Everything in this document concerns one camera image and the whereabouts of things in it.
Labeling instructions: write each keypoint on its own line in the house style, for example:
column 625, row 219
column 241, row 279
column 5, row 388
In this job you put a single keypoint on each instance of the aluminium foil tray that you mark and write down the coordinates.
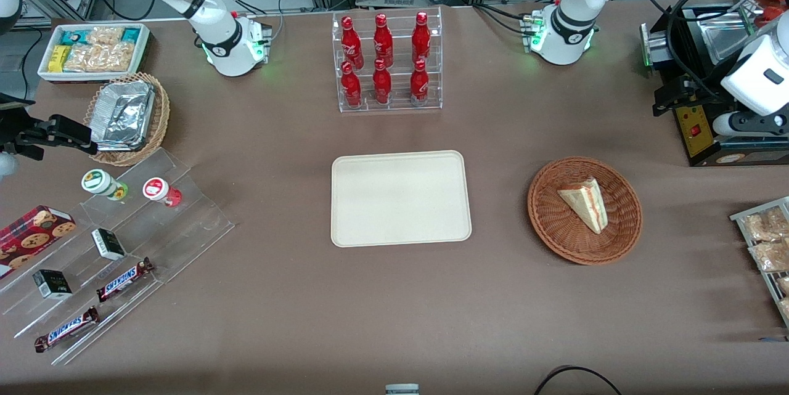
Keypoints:
column 120, row 114

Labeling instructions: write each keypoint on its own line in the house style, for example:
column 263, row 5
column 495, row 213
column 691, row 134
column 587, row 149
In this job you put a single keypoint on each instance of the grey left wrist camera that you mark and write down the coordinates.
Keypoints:
column 749, row 124

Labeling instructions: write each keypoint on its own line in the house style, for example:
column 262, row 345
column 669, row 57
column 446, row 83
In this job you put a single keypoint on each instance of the beige plastic tray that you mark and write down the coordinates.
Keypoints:
column 400, row 198

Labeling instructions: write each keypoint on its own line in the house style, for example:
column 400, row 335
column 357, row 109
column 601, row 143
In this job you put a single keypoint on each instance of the red cookie box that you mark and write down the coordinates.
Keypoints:
column 31, row 238

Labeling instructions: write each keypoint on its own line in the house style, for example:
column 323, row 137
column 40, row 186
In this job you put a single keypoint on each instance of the red cola bottle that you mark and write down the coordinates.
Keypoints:
column 383, row 40
column 350, row 40
column 382, row 84
column 351, row 87
column 419, row 84
column 421, row 37

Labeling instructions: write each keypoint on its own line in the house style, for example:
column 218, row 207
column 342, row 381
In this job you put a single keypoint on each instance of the clear bag of nuts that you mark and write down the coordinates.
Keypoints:
column 764, row 227
column 770, row 256
column 784, row 285

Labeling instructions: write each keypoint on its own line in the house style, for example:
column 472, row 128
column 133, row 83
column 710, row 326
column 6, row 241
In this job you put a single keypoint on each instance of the yellow snack packet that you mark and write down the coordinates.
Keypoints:
column 58, row 58

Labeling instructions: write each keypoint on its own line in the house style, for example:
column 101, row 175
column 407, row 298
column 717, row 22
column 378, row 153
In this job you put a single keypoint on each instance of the black steel counter appliance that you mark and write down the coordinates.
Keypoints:
column 691, row 133

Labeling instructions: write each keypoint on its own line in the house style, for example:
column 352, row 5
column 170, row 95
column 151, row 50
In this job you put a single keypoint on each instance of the clear acrylic stepped display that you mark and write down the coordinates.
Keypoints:
column 185, row 228

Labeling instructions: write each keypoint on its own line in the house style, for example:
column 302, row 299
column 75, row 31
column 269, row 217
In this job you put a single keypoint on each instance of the red lid yogurt cup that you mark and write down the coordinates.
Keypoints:
column 157, row 190

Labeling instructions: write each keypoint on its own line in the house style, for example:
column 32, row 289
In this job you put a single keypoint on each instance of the clear bag of crackers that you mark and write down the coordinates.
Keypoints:
column 102, row 58
column 105, row 34

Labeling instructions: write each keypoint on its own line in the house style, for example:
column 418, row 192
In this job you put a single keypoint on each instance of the small grey device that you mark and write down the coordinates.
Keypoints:
column 402, row 389

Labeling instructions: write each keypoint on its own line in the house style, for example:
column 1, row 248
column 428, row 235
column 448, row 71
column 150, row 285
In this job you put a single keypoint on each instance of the Snickers chocolate bar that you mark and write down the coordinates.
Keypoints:
column 66, row 329
column 123, row 280

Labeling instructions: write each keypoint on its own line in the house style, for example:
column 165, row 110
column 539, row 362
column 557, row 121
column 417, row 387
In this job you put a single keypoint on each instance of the clear acrylic bottle rack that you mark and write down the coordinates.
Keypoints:
column 400, row 102

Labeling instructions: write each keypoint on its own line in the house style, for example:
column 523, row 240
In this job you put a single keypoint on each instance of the triangle sandwich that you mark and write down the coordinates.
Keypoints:
column 585, row 203

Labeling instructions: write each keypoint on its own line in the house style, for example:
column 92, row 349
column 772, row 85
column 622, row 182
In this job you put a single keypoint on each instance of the teal snack packet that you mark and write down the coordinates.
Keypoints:
column 130, row 34
column 74, row 36

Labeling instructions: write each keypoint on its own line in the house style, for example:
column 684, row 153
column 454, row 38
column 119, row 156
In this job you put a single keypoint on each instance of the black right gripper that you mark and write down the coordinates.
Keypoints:
column 18, row 138

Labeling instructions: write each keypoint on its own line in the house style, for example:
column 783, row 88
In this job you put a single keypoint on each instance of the small dark green box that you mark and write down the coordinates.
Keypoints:
column 108, row 244
column 52, row 284

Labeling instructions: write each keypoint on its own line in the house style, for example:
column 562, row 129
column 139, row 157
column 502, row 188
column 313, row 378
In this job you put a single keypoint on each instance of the white rectangular snack bin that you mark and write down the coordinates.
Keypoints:
column 145, row 53

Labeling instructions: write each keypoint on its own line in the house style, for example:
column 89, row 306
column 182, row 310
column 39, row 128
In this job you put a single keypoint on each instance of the green lid yogurt cup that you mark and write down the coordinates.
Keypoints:
column 98, row 182

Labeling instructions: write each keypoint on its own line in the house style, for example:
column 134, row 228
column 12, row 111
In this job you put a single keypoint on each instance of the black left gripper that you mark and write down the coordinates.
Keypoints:
column 695, row 86

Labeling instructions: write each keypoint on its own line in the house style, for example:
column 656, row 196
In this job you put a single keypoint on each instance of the light wicker basket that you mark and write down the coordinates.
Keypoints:
column 160, row 118

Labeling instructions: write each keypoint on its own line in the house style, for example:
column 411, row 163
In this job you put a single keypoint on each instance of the round brown wicker basket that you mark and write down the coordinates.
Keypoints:
column 555, row 228

